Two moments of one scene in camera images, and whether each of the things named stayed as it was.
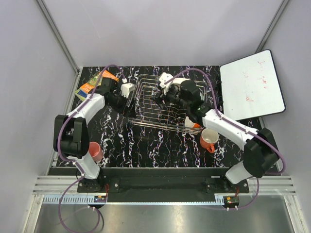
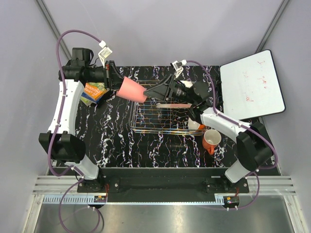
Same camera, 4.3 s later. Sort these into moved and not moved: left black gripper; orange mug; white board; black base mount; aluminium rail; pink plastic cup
Moved: pink plastic cup; left black gripper
Not moved: orange mug; black base mount; aluminium rail; white board
